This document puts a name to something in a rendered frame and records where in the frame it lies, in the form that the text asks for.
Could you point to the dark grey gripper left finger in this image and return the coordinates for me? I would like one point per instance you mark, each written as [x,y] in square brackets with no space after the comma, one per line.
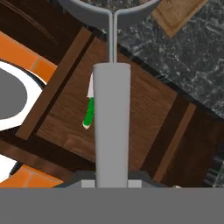
[86,179]

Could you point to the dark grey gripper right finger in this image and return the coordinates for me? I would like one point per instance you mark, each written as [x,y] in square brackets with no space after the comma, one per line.
[138,179]

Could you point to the grey peeler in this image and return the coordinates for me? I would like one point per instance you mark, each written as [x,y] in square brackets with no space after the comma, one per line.
[112,122]

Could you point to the light wooden cutting board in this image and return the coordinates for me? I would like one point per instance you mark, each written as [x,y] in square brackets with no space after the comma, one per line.
[175,14]

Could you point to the open wooden drawer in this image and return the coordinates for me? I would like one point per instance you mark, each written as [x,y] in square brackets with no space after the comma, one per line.
[67,116]

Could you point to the white and grey round object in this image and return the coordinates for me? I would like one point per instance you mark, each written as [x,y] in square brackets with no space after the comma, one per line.
[11,93]

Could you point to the dark wooden cupboard front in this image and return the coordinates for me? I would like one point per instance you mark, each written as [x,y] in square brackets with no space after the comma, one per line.
[35,20]

